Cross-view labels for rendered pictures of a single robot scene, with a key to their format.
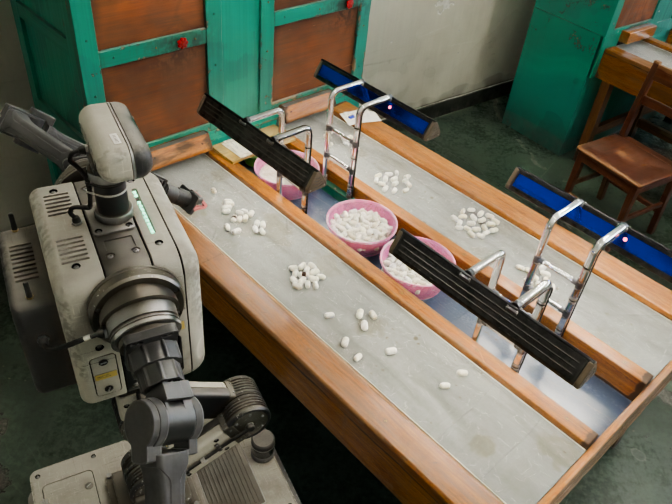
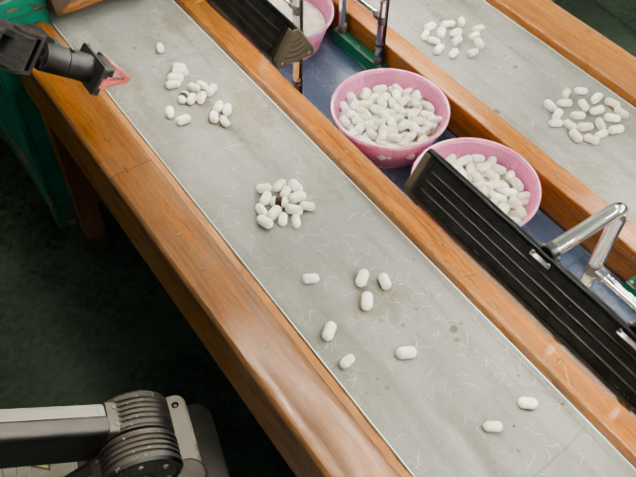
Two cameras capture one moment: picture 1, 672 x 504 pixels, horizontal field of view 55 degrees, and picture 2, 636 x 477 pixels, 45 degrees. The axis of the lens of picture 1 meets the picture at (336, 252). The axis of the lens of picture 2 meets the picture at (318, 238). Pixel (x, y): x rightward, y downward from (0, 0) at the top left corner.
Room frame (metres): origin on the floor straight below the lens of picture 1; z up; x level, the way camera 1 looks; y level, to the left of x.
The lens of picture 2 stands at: (0.62, -0.16, 1.91)
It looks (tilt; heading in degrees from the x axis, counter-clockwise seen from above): 51 degrees down; 10
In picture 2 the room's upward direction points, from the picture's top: 2 degrees clockwise
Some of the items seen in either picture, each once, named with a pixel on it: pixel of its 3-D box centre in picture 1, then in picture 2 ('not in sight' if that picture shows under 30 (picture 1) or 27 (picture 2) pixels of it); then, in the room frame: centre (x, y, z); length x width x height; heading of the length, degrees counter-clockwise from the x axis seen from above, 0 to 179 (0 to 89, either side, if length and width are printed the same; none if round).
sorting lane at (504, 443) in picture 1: (322, 291); (307, 231); (1.57, 0.03, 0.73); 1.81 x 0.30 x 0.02; 47
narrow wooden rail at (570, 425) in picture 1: (359, 274); (376, 200); (1.69, -0.09, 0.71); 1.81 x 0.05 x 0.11; 47
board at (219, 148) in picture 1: (254, 143); not in sight; (2.38, 0.40, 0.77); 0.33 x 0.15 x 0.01; 137
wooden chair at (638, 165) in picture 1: (631, 158); not in sight; (3.19, -1.56, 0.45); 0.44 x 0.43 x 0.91; 36
